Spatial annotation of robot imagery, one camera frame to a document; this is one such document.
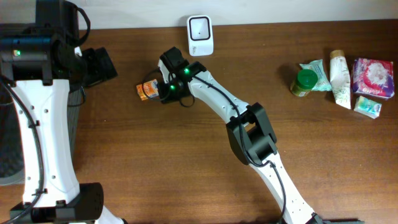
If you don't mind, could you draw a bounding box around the orange Kleenex tissue pack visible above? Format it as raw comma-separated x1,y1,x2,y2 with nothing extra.
136,79,159,101

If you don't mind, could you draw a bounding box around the green lid jar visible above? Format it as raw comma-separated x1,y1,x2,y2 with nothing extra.
290,69,318,97

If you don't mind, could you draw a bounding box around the teal snack pouch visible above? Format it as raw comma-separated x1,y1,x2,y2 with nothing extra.
300,59,332,91

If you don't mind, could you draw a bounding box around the white cream tube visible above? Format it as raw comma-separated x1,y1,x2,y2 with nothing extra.
330,50,351,110

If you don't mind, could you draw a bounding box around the teal Kleenex tissue pack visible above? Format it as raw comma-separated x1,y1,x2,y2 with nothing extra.
354,96,382,119

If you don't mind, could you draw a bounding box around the red purple package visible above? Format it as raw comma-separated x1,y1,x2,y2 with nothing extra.
351,58,395,99

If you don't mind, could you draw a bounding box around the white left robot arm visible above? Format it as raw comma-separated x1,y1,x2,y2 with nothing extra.
1,1,123,223

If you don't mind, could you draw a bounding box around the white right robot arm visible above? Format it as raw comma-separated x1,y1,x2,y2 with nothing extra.
158,47,328,224

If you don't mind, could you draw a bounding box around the white barcode scanner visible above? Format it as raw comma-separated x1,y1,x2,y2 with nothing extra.
187,15,214,57

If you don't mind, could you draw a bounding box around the grey plastic basket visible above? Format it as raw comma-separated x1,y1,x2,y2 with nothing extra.
1,86,81,186

